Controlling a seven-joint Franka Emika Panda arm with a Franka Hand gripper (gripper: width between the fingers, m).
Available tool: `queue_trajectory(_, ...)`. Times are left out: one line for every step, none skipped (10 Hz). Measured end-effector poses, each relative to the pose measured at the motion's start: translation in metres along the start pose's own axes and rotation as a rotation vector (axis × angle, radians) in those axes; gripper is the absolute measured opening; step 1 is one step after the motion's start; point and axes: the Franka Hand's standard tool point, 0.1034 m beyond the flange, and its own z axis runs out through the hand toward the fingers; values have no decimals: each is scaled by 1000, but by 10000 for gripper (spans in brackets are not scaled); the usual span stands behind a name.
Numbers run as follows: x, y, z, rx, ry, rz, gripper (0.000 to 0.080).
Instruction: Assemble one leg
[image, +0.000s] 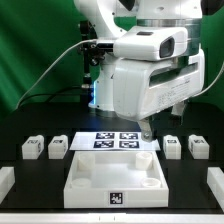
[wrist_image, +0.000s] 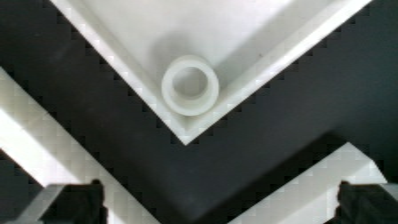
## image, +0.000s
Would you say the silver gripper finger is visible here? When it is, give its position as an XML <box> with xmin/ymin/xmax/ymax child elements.
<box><xmin>171</xmin><ymin>101</ymin><xmax>187</xmax><ymax>125</ymax></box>
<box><xmin>138</xmin><ymin>119</ymin><xmax>152</xmax><ymax>142</ymax></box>

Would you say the white square tabletop tray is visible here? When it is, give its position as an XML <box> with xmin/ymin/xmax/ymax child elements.
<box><xmin>64</xmin><ymin>151</ymin><xmax>169</xmax><ymax>208</ymax></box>

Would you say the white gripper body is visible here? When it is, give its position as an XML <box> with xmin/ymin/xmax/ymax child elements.
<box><xmin>113</xmin><ymin>49</ymin><xmax>205</xmax><ymax>121</ymax></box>

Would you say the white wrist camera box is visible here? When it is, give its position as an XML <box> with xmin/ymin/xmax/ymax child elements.
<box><xmin>113</xmin><ymin>26</ymin><xmax>188</xmax><ymax>61</ymax></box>

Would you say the black camera on stand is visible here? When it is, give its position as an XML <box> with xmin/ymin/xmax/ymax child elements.
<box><xmin>77</xmin><ymin>19</ymin><xmax>116</xmax><ymax>101</ymax></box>

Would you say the white right fence block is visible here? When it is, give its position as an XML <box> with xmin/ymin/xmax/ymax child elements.
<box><xmin>207</xmin><ymin>167</ymin><xmax>224</xmax><ymax>211</ymax></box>

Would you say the white sheet with tags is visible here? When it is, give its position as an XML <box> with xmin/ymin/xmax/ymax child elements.
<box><xmin>70</xmin><ymin>132</ymin><xmax>160</xmax><ymax>151</ymax></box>

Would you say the white left fence block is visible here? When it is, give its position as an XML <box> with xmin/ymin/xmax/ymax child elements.
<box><xmin>0</xmin><ymin>167</ymin><xmax>15</xmax><ymax>204</ymax></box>

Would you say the grey cable to camera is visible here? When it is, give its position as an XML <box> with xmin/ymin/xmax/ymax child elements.
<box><xmin>14</xmin><ymin>38</ymin><xmax>98</xmax><ymax>111</ymax></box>

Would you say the black cable on table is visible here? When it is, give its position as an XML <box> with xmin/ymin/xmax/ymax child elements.
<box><xmin>18</xmin><ymin>86</ymin><xmax>93</xmax><ymax>108</ymax></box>

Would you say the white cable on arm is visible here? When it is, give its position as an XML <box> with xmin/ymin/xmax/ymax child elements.
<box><xmin>193</xmin><ymin>61</ymin><xmax>224</xmax><ymax>99</ymax></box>

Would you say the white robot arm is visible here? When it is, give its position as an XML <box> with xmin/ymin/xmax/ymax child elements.
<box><xmin>74</xmin><ymin>0</ymin><xmax>224</xmax><ymax>142</ymax></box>

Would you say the white fence block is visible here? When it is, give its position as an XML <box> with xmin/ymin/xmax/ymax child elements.
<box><xmin>0</xmin><ymin>167</ymin><xmax>15</xmax><ymax>204</ymax></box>
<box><xmin>207</xmin><ymin>167</ymin><xmax>224</xmax><ymax>211</ymax></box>

